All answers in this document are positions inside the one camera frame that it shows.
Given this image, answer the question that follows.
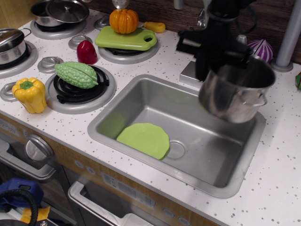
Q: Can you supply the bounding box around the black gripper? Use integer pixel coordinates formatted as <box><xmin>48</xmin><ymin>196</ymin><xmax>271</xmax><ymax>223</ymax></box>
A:
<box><xmin>176</xmin><ymin>18</ymin><xmax>252</xmax><ymax>82</ymax></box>

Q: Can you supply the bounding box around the large steel pot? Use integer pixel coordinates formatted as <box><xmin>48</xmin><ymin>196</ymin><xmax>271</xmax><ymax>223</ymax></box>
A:
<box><xmin>198</xmin><ymin>56</ymin><xmax>276</xmax><ymax>123</ymax></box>

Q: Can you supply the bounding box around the grey metal sink basin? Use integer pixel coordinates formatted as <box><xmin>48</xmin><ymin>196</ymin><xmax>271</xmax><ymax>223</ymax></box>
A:
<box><xmin>87</xmin><ymin>74</ymin><xmax>266</xmax><ymax>198</ymax></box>

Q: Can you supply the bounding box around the steel pot with lid back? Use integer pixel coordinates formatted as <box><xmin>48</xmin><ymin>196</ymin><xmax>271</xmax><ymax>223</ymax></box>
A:
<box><xmin>31</xmin><ymin>0</ymin><xmax>89</xmax><ymax>27</ymax></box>

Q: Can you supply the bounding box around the steel pot left edge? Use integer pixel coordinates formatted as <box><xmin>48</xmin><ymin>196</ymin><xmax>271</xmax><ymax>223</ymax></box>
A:
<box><xmin>0</xmin><ymin>28</ymin><xmax>32</xmax><ymax>68</ymax></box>

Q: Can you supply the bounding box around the silver toy faucet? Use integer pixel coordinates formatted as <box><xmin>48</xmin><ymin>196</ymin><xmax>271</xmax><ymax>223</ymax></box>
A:
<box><xmin>179</xmin><ymin>0</ymin><xmax>248</xmax><ymax>90</ymax></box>

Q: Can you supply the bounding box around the yellow toy squash piece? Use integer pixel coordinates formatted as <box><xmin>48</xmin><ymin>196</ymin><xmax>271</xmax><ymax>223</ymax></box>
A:
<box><xmin>143</xmin><ymin>22</ymin><xmax>166</xmax><ymax>33</ymax></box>

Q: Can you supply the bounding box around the purple white toy onion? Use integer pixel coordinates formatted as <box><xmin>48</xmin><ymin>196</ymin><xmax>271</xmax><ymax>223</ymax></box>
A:
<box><xmin>247</xmin><ymin>39</ymin><xmax>274</xmax><ymax>62</ymax></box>

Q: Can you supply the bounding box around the green plastic cutting board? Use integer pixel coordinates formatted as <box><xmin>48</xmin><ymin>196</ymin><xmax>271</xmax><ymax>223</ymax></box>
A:
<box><xmin>95</xmin><ymin>26</ymin><xmax>157</xmax><ymax>51</ymax></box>

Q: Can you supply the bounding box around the grey vertical pole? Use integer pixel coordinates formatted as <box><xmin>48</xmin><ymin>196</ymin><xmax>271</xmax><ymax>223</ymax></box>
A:
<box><xmin>270</xmin><ymin>0</ymin><xmax>301</xmax><ymax>73</ymax></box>

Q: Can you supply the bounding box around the orange toy pumpkin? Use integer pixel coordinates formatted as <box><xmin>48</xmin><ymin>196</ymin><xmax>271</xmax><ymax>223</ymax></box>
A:
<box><xmin>109</xmin><ymin>9</ymin><xmax>139</xmax><ymax>34</ymax></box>

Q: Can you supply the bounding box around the light green plastic plate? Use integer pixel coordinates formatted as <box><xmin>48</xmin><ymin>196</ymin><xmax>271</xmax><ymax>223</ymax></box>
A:
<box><xmin>117</xmin><ymin>123</ymin><xmax>170</xmax><ymax>160</ymax></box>

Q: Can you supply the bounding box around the red green toy at edge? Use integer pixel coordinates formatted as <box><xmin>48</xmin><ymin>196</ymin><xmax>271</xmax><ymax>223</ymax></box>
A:
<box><xmin>295</xmin><ymin>72</ymin><xmax>301</xmax><ymax>89</ymax></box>

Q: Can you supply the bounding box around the red toy pepper piece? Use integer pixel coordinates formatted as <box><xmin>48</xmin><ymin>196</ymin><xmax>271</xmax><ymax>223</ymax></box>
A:
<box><xmin>77</xmin><ymin>40</ymin><xmax>98</xmax><ymax>65</ymax></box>

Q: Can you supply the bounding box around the green toy bitter melon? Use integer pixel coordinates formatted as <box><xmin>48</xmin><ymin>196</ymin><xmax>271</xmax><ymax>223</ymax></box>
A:
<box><xmin>55</xmin><ymin>61</ymin><xmax>98</xmax><ymax>89</ymax></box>

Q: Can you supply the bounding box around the silver stove knob back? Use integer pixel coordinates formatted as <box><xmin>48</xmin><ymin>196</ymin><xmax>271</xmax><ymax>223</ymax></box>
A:
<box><xmin>68</xmin><ymin>34</ymin><xmax>93</xmax><ymax>50</ymax></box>

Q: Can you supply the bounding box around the black coil burner front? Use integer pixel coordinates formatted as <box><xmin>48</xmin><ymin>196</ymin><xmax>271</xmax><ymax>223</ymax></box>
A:
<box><xmin>53</xmin><ymin>66</ymin><xmax>110</xmax><ymax>104</ymax></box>

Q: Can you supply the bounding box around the silver stove knob middle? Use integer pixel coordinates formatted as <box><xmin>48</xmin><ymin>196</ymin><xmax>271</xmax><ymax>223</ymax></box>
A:
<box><xmin>37</xmin><ymin>56</ymin><xmax>63</xmax><ymax>74</ymax></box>

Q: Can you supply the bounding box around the yellow toy bell pepper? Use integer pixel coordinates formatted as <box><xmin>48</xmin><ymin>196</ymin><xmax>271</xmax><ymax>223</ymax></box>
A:
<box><xmin>12</xmin><ymin>77</ymin><xmax>47</xmax><ymax>113</ymax></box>

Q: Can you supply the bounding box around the silver oven dial knob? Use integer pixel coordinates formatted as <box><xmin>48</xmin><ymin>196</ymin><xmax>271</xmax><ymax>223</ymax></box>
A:
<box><xmin>25</xmin><ymin>134</ymin><xmax>54</xmax><ymax>161</ymax></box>

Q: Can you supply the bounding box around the silver stove knob front left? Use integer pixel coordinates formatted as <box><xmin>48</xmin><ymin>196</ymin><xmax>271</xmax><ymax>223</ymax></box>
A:
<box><xmin>0</xmin><ymin>82</ymin><xmax>17</xmax><ymax>102</ymax></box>

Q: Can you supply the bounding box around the blue clamp tool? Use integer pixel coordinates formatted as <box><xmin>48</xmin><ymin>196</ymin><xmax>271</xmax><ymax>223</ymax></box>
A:
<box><xmin>0</xmin><ymin>178</ymin><xmax>44</xmax><ymax>209</ymax></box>

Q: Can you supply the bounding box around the yellow tape piece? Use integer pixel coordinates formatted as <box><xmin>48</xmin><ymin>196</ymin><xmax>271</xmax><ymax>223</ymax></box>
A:
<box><xmin>20</xmin><ymin>206</ymin><xmax>51</xmax><ymax>224</ymax></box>

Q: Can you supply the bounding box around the grey dishwasher door handle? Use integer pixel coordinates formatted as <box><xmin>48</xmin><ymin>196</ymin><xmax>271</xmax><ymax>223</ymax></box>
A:
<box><xmin>67</xmin><ymin>180</ymin><xmax>132</xmax><ymax>226</ymax></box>

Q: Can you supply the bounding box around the grey oven door handle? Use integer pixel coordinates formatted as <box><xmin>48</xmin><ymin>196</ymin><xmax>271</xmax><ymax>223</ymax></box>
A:
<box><xmin>0</xmin><ymin>139</ymin><xmax>56</xmax><ymax>183</ymax></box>

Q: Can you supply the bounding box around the black hose cable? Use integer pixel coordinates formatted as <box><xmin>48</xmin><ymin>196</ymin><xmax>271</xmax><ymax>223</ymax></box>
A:
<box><xmin>0</xmin><ymin>189</ymin><xmax>39</xmax><ymax>224</ymax></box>

